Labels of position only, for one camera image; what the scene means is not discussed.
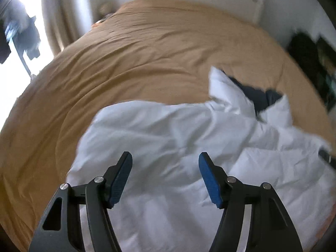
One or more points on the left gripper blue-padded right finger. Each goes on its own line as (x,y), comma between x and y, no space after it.
(270,229)

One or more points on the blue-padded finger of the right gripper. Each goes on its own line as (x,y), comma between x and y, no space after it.
(327,157)

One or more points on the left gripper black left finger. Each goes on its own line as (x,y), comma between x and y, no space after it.
(60,227)

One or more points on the dark clothes on rack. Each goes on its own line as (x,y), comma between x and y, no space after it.
(17,26)

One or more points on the black bag on shelf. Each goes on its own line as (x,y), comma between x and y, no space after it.
(304,51)

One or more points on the tan orange bed cover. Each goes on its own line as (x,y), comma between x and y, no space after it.
(154,50)

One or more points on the beige window curtain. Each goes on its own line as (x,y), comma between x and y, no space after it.
(60,24)

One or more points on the small bedside lamp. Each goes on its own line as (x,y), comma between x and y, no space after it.
(105,9)

